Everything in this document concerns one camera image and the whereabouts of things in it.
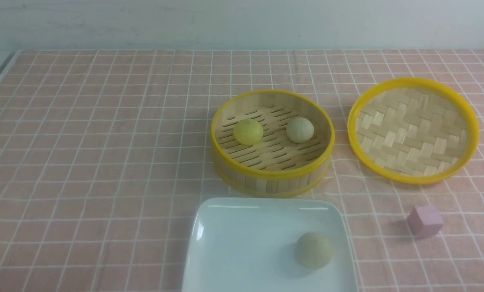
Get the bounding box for yellow-rimmed bamboo steamer basket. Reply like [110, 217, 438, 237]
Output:
[210, 90, 335, 198]

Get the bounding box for yellow steamed bun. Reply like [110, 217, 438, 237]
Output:
[233, 119, 263, 146]

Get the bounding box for white square plate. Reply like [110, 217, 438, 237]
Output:
[182, 198, 359, 292]

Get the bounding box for yellow-rimmed bamboo steamer lid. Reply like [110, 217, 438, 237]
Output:
[347, 77, 480, 185]

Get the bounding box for pink cube block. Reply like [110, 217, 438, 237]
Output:
[407, 205, 444, 237]

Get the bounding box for white steamed bun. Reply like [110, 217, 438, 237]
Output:
[286, 117, 315, 144]

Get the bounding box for pink checkered tablecloth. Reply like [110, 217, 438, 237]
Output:
[0, 49, 484, 292]

